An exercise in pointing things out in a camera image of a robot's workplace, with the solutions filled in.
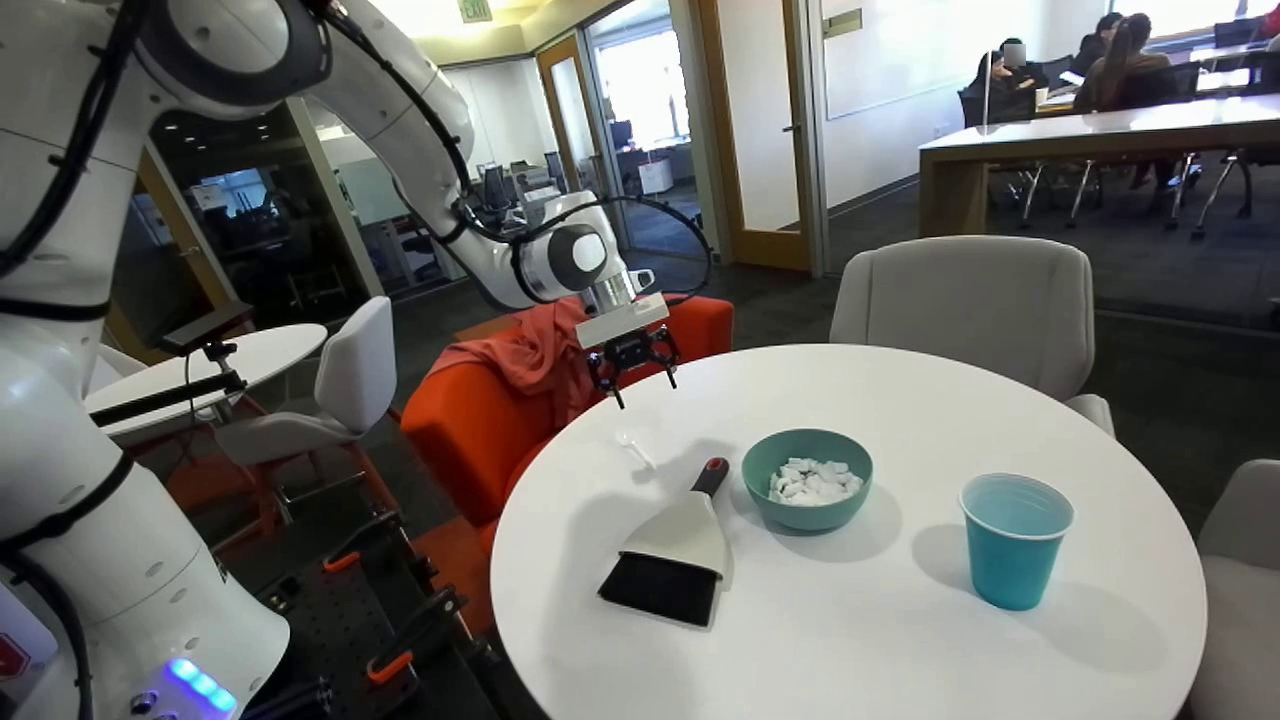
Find white pieces in bowl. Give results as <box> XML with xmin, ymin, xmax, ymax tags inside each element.
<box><xmin>768</xmin><ymin>457</ymin><xmax>864</xmax><ymax>507</ymax></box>

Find white brush black bristles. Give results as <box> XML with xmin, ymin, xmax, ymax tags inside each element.
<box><xmin>598</xmin><ymin>457</ymin><xmax>729</xmax><ymax>626</ymax></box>

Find small round white table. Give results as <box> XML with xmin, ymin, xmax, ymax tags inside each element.
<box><xmin>83</xmin><ymin>326</ymin><xmax>327</xmax><ymax>444</ymax></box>

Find blue plastic cup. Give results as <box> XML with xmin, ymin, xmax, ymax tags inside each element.
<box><xmin>964</xmin><ymin>474</ymin><xmax>1072</xmax><ymax>611</ymax></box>

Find white chair at left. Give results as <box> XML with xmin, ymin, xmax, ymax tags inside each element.
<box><xmin>219</xmin><ymin>298</ymin><xmax>398</xmax><ymax>463</ymax></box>

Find long wooden table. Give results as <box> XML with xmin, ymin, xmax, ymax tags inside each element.
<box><xmin>921</xmin><ymin>98</ymin><xmax>1280</xmax><ymax>235</ymax></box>

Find salmon cloth on armchair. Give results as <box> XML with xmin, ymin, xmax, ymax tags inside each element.
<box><xmin>431</xmin><ymin>298</ymin><xmax>599</xmax><ymax>419</ymax></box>

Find seated person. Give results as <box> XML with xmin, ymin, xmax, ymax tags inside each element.
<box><xmin>1077</xmin><ymin>11</ymin><xmax>1180</xmax><ymax>111</ymax></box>

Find grey chair at right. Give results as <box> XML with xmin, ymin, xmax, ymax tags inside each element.
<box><xmin>1188</xmin><ymin>459</ymin><xmax>1280</xmax><ymax>720</ymax></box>

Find orange armchair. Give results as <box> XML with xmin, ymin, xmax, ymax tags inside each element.
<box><xmin>398</xmin><ymin>291</ymin><xmax>742</xmax><ymax>642</ymax></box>

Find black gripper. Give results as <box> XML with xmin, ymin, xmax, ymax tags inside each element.
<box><xmin>578</xmin><ymin>291</ymin><xmax>682</xmax><ymax>408</ymax></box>

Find teal bowl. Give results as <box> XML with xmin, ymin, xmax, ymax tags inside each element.
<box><xmin>743</xmin><ymin>430</ymin><xmax>878</xmax><ymax>537</ymax></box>

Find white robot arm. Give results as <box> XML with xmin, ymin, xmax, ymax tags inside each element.
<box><xmin>0</xmin><ymin>0</ymin><xmax>668</xmax><ymax>720</ymax></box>

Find grey chair behind table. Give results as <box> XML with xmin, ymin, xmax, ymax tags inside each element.
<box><xmin>828</xmin><ymin>235</ymin><xmax>1115</xmax><ymax>432</ymax></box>

